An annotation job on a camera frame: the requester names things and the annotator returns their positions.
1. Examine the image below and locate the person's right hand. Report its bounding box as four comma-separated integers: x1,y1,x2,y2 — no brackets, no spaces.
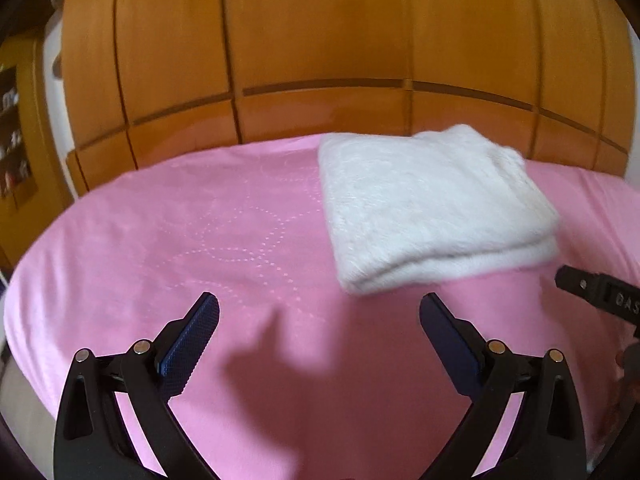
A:
597,340,640,443

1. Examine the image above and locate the wooden shelf unit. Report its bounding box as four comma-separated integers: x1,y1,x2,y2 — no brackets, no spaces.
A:
0,30,73,266

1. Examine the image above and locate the pink bed blanket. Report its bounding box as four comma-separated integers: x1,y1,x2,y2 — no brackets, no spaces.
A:
2,135,640,480

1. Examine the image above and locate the white knit sweater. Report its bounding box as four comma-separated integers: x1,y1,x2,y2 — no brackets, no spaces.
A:
318,125,562,297

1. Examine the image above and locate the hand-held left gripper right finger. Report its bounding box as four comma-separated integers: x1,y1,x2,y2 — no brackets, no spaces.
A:
419,292,587,480

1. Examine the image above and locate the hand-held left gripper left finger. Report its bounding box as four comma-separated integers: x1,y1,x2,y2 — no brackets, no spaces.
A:
52,291,221,480

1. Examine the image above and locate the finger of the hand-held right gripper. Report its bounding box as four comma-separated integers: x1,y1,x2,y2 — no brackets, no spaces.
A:
555,265,603,307

